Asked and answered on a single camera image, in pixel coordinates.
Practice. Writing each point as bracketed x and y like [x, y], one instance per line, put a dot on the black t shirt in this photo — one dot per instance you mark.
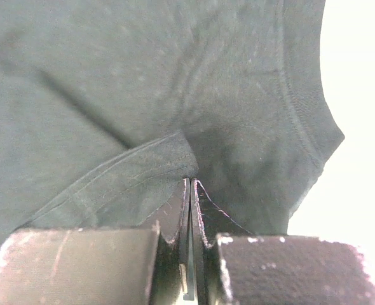
[105, 106]

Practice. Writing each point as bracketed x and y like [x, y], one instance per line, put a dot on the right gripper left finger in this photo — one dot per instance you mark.
[171, 222]

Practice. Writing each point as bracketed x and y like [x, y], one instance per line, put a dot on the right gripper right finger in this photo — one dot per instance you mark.
[211, 228]

